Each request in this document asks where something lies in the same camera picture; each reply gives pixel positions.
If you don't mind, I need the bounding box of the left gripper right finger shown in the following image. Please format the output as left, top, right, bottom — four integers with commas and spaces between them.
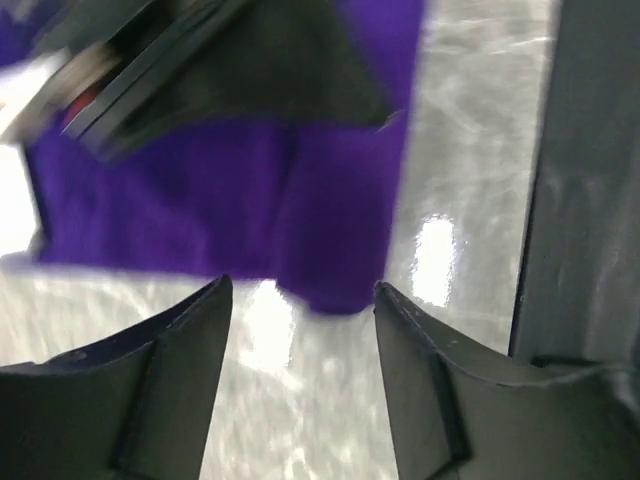
374, 283, 639, 479

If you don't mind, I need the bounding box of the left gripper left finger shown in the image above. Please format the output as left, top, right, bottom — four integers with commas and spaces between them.
1, 276, 233, 480

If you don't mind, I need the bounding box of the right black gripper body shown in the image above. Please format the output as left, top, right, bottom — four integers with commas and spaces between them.
29, 1, 258, 159

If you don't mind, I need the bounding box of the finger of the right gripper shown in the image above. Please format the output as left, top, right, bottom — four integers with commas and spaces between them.
114, 1, 392, 150

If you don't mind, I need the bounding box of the purple towel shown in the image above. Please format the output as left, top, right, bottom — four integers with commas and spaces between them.
1, 1, 424, 315

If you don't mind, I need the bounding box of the black base bar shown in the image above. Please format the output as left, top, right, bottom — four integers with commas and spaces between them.
509, 1, 639, 365

